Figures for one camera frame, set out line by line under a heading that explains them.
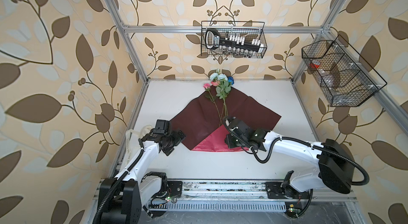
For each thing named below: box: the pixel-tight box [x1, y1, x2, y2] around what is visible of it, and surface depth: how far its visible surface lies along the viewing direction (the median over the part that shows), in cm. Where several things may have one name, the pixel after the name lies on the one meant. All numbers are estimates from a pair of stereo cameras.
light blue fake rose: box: [209, 72, 228, 118], surface depth 114 cm
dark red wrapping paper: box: [170, 85, 282, 153], surface depth 105 cm
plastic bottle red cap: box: [309, 59, 321, 69], surface depth 88 cm
